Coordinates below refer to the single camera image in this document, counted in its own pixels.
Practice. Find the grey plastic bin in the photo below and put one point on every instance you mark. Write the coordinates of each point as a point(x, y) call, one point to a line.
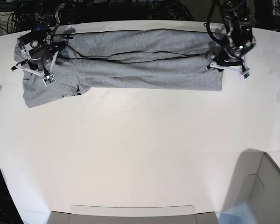
point(254, 193)

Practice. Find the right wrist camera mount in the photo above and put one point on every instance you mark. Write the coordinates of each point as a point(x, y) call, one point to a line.
point(47, 76)

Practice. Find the grey T-shirt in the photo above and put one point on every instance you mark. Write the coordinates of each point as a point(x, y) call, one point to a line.
point(153, 59)

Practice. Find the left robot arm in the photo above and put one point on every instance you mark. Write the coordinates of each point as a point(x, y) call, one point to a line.
point(236, 19)

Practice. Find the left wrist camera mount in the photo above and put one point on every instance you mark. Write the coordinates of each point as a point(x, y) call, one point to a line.
point(239, 67)

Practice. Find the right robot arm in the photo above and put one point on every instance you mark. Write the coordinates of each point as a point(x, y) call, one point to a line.
point(46, 16)

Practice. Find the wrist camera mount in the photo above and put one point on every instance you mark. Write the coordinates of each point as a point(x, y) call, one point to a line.
point(47, 76)
point(239, 67)

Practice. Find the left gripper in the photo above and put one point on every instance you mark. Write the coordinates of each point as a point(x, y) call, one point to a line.
point(227, 55)

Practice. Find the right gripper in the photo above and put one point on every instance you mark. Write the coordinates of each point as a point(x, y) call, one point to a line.
point(38, 48)

